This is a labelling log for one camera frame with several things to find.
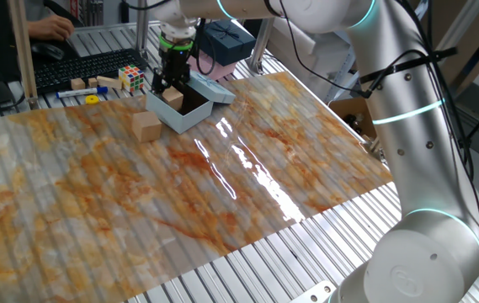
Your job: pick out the person's grey shirt torso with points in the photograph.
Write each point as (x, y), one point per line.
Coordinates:
(37, 6)

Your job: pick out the silver frame post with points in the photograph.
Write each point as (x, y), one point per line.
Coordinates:
(260, 46)
(142, 25)

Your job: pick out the grey metal shelf frame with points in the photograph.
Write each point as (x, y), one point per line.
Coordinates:
(342, 76)

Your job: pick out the person's bare hand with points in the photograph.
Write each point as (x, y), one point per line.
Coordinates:
(56, 28)

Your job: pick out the open cardboard box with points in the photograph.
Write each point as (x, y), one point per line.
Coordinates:
(350, 118)

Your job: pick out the light blue lid with bow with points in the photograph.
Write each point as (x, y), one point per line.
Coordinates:
(211, 88)

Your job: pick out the rubik's cube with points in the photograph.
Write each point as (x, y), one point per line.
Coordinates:
(131, 78)

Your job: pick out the wooden wedge block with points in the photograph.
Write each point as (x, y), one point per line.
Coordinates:
(108, 82)

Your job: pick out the small wooden cube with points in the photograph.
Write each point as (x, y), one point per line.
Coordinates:
(92, 82)
(78, 83)

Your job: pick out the person's bare forearm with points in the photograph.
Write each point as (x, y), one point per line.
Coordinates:
(33, 29)

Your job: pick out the black computer mouse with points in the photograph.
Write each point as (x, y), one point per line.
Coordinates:
(47, 50)

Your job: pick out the beige aluminium frame post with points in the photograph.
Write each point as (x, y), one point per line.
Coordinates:
(22, 50)

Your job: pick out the white marker with blue cap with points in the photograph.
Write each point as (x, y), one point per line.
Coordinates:
(81, 92)

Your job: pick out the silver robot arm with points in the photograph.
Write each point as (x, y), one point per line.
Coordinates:
(411, 147)

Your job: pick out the large wooden cube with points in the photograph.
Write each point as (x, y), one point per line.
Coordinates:
(146, 125)
(173, 97)

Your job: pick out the pink gift box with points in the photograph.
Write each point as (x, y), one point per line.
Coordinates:
(214, 69)

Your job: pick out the orange marble pattern mat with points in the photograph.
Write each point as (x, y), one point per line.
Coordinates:
(138, 210)

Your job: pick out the light blue gift box base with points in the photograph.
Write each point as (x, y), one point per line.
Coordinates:
(180, 118)

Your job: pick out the navy gift box with bow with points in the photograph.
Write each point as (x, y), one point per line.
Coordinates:
(228, 40)

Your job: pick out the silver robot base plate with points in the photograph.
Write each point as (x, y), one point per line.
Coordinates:
(317, 292)

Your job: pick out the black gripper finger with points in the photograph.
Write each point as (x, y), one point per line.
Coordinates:
(158, 83)
(186, 83)

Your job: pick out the black keyboard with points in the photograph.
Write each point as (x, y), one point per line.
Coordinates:
(83, 69)

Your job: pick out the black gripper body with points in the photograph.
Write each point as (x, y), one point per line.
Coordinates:
(175, 67)

